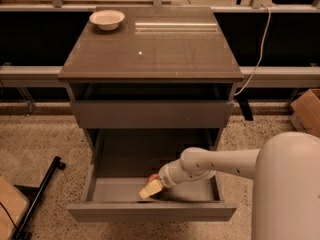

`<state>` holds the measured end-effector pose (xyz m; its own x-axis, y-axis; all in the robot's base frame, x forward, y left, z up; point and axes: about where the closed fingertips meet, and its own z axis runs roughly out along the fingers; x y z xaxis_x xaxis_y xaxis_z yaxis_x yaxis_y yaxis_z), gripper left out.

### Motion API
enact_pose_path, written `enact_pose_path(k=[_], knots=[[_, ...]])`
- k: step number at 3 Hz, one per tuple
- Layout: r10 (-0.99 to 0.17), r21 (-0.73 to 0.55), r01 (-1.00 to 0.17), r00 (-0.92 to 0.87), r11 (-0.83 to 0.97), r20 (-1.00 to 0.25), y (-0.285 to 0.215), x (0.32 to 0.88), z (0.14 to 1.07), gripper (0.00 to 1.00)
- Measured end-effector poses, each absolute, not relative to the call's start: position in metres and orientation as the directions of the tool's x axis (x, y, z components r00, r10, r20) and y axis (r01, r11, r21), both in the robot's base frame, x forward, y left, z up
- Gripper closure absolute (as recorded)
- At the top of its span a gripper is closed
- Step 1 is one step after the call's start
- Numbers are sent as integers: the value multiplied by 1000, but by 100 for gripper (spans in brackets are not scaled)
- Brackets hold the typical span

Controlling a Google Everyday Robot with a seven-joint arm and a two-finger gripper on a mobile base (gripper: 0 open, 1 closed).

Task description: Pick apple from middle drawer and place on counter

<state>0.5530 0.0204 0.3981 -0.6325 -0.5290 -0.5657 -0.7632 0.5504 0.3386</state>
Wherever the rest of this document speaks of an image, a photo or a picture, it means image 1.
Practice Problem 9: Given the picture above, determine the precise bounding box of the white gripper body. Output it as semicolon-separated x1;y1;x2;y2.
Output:
158;161;182;188

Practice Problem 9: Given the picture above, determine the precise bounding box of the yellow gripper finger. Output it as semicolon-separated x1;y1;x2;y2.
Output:
139;179;163;199

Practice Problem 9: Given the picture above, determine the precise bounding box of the red apple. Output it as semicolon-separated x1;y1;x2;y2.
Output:
147;174;159;183

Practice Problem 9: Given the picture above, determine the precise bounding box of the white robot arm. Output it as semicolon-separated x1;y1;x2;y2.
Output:
139;132;320;240

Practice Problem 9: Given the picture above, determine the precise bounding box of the open middle drawer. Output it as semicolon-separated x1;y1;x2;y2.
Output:
68;129;237;222

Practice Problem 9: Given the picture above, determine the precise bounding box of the grey drawer cabinet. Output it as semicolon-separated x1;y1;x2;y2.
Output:
58;7;243;148

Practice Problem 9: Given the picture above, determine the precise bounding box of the grey top drawer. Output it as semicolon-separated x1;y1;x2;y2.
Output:
71;83;233;129

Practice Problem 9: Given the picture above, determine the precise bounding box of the black metal stand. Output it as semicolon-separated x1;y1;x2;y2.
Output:
11;156;66;240

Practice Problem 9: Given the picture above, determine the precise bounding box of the wooden board left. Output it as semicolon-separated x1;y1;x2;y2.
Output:
0;176;29;240

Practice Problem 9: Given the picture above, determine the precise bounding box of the white bowl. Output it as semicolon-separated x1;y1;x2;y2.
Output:
89;10;125;31

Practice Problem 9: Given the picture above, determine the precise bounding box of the metal rail frame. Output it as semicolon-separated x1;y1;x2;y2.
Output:
0;5;320;88

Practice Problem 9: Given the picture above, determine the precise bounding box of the white cable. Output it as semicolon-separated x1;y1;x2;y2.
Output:
233;4;272;97

